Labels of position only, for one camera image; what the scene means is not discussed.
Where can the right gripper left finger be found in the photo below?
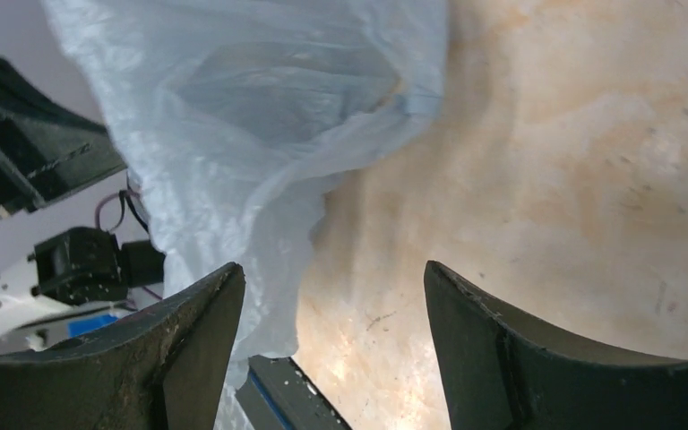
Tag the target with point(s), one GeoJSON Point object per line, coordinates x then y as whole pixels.
{"type": "Point", "coordinates": [161, 368]}

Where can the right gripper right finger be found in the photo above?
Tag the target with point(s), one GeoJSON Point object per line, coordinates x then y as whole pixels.
{"type": "Point", "coordinates": [504, 368]}

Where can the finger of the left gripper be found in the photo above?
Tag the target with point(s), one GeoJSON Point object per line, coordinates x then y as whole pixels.
{"type": "Point", "coordinates": [47, 153]}

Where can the light blue trash bag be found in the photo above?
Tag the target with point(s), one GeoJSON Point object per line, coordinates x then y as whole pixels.
{"type": "Point", "coordinates": [235, 118]}

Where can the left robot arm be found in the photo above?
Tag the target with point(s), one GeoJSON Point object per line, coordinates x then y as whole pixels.
{"type": "Point", "coordinates": [80, 279]}

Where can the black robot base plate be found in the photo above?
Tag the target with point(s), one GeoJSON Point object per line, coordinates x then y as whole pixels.
{"type": "Point", "coordinates": [279, 395]}

